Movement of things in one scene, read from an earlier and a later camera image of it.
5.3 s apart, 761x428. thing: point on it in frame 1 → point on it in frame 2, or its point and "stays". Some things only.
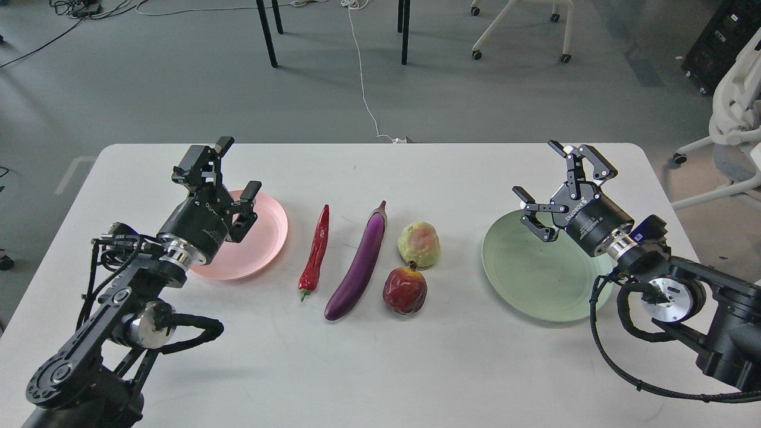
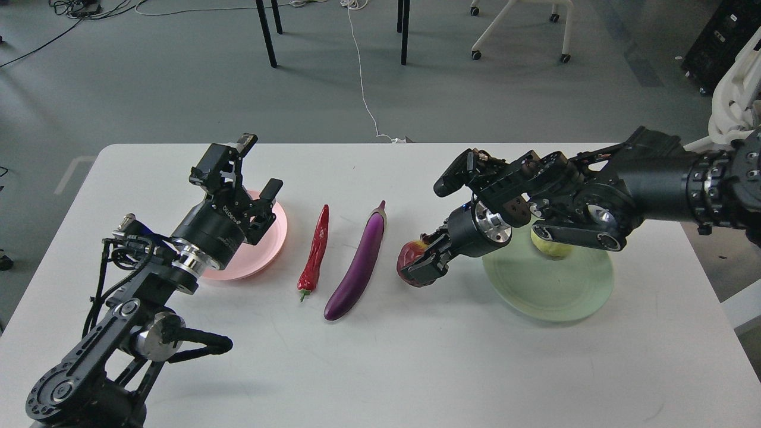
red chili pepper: (310, 276) stays
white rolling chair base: (500, 22) stays
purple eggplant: (342, 300) stays
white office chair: (736, 115) stays
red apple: (405, 289) → (409, 251)
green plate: (540, 279) stays
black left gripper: (203, 220) → (208, 238)
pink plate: (262, 244) stays
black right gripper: (588, 217) → (471, 230)
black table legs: (403, 26) stays
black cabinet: (730, 30) stays
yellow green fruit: (419, 242) → (551, 247)
